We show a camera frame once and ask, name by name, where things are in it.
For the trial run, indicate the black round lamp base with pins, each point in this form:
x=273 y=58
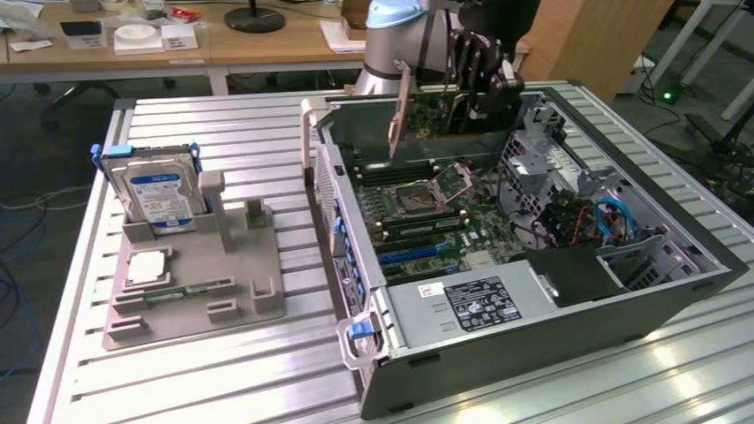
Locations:
x=254 y=21

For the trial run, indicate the silver CPU chip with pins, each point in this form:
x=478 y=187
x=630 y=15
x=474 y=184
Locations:
x=144 y=269

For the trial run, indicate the silver metal disk bay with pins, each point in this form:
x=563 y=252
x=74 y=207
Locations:
x=530 y=190
x=642 y=269

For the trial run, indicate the green graphics card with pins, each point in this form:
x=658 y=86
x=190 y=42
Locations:
x=430 y=110

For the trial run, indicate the white box black lid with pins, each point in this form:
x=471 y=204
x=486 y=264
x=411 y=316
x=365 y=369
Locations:
x=83 y=33

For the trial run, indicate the black plastic cover box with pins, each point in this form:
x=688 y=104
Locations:
x=577 y=278

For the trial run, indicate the green RAM stick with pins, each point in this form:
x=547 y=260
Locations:
x=176 y=293

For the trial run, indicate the open PC case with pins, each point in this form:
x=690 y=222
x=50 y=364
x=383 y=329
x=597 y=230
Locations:
x=530 y=362

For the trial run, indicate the grey power supply unit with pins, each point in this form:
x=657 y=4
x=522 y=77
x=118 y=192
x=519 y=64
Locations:
x=425 y=318

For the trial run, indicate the white paper tag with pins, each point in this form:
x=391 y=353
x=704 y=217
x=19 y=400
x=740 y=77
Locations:
x=30 y=45

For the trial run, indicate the metal socket cover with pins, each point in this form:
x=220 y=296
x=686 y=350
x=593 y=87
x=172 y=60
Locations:
x=454 y=179

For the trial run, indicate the wooden desk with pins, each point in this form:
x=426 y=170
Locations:
x=264 y=48

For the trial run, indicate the white paper stack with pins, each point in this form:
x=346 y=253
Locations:
x=342 y=37

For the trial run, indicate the dark installed RAM stick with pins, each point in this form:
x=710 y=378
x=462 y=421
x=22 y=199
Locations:
x=425 y=225

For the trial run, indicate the white round holder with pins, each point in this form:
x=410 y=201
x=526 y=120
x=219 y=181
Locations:
x=138 y=40

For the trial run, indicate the blue expansion slot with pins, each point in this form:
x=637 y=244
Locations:
x=413 y=253

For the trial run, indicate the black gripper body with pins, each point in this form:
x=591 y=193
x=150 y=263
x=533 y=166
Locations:
x=489 y=66

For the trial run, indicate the brown cardboard box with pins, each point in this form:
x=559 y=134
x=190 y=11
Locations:
x=354 y=13

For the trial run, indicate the wooden cabinet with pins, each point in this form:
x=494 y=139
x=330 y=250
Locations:
x=589 y=44

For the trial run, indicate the blue plastic disk carrier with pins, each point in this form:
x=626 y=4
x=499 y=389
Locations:
x=115 y=151

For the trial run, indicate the green motherboard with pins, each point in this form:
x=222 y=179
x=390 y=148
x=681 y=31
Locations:
x=471 y=221

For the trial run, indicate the blue case latch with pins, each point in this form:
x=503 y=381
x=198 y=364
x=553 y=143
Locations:
x=358 y=331

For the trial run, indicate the CPU socket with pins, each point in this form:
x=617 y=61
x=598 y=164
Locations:
x=415 y=196

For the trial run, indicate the grey parts rack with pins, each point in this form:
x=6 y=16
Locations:
x=194 y=318

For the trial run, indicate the hard disk drive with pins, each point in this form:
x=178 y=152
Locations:
x=154 y=194

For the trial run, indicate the red white packet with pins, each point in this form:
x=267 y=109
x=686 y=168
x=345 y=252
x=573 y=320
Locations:
x=183 y=13

